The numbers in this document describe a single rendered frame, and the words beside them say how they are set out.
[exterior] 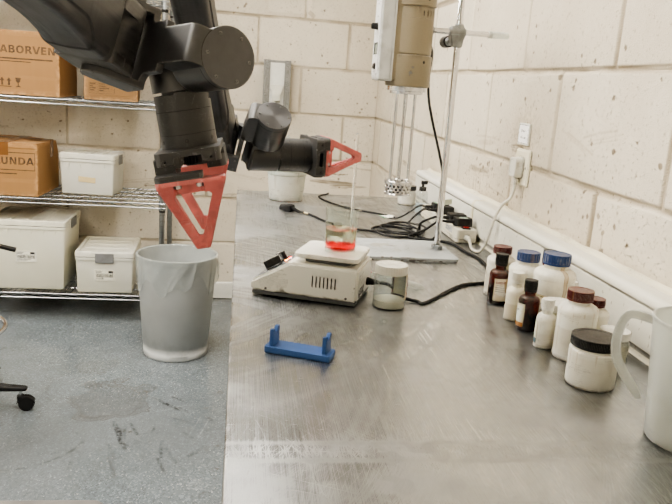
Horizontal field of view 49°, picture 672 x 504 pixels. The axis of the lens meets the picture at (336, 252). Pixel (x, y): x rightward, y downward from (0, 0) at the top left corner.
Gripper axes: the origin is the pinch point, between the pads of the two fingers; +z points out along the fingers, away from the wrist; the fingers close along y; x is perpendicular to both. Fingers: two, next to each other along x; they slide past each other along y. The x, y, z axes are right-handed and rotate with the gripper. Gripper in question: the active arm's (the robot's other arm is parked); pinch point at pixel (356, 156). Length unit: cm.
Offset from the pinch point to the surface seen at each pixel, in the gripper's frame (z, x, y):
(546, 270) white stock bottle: 28.2, 16.2, -20.5
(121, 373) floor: -31, 101, 150
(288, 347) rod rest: -18.5, 25.3, -25.4
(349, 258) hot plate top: -1.7, 17.5, -4.5
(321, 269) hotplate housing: -6.2, 19.9, -2.8
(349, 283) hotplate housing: -1.8, 21.8, -5.6
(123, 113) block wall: -23, 9, 254
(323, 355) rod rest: -14.4, 25.3, -29.3
